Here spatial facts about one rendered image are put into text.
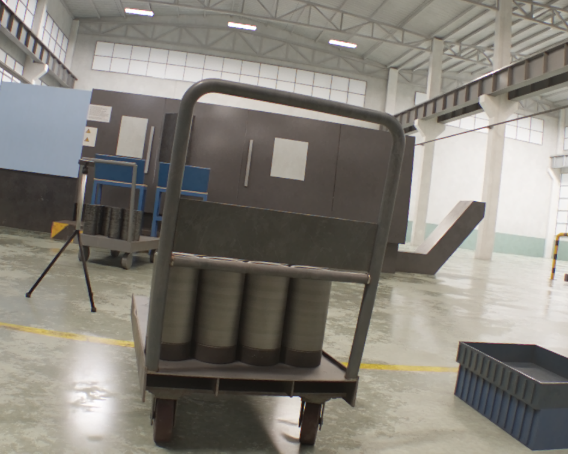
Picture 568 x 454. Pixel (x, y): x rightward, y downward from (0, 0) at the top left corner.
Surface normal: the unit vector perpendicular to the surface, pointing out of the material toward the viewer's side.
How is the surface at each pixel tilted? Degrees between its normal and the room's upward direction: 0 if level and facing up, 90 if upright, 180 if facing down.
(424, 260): 90
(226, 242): 98
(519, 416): 90
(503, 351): 90
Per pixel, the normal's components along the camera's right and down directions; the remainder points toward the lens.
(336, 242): 0.28, 0.17
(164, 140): -0.61, -0.09
